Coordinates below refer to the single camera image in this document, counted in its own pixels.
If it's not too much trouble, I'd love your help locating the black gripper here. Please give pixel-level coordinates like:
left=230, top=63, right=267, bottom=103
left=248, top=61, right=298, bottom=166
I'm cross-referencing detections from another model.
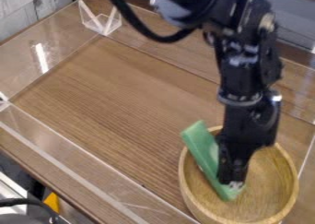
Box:
left=216, top=92, right=282, bottom=190

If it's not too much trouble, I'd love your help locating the green rectangular block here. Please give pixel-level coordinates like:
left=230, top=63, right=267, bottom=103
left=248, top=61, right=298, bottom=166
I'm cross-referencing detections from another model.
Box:
left=182, top=121, right=244, bottom=201

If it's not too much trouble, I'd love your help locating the brown wooden bowl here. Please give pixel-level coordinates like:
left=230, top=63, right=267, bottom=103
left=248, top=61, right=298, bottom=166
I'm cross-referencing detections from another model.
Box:
left=178, top=124, right=301, bottom=224

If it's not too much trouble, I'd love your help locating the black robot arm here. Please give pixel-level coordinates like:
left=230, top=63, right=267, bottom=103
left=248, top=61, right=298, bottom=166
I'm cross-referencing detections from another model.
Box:
left=151, top=0, right=283, bottom=184

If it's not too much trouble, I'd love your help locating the yellow black clamp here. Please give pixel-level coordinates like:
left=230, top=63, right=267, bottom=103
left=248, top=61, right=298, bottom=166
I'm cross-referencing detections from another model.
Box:
left=43, top=193, right=60, bottom=213

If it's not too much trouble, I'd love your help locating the clear acrylic enclosure wall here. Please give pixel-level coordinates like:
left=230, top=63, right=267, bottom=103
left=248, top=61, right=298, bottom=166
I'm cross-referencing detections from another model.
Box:
left=0, top=1, right=315, bottom=224

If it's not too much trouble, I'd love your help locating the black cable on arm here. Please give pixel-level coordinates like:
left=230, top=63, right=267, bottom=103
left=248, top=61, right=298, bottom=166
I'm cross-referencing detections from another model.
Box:
left=103, top=0, right=198, bottom=44

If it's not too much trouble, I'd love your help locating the clear acrylic corner bracket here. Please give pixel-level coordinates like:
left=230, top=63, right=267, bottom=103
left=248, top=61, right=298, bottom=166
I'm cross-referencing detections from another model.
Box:
left=78, top=0, right=122, bottom=36

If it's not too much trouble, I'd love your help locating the black cable lower left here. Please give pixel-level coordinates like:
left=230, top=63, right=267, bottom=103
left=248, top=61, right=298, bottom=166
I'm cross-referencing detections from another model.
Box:
left=0, top=197, right=60, bottom=224

